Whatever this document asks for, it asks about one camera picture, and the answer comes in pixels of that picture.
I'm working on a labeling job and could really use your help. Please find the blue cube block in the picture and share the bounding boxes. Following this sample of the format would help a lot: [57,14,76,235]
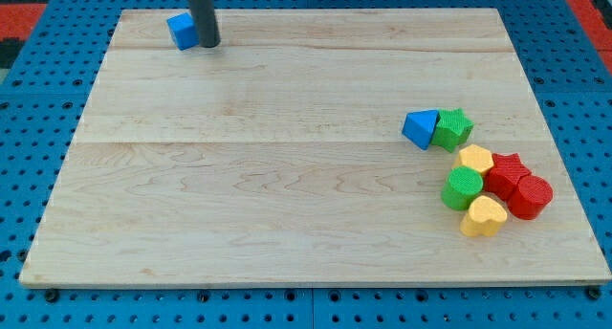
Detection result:
[166,12,199,51]

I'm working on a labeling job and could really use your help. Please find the light wooden board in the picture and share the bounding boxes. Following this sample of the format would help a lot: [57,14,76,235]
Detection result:
[19,9,611,290]

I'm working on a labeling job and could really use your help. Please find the blue triangular prism block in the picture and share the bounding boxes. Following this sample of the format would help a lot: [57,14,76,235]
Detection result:
[402,110,439,150]

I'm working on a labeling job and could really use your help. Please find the green star block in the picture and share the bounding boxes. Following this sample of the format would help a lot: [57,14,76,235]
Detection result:
[430,108,474,152]

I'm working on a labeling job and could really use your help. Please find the green cylinder block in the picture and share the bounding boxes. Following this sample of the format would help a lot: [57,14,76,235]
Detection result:
[441,166,484,210]

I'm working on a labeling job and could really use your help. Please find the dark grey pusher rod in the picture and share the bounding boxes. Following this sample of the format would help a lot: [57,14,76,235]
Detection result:
[187,0,221,48]

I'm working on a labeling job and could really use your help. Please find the yellow hexagon block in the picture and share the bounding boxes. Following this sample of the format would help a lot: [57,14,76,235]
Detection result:
[451,144,494,178]

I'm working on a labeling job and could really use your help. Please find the yellow heart block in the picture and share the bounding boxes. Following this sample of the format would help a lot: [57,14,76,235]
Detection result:
[460,195,508,237]

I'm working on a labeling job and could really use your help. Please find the red star block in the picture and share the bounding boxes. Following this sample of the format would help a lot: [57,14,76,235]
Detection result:
[483,153,532,201]

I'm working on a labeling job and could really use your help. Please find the red cylinder block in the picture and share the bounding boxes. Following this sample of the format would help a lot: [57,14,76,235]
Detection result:
[507,175,554,220]

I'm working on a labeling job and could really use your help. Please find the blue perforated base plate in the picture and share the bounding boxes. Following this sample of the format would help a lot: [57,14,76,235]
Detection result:
[1,0,611,328]

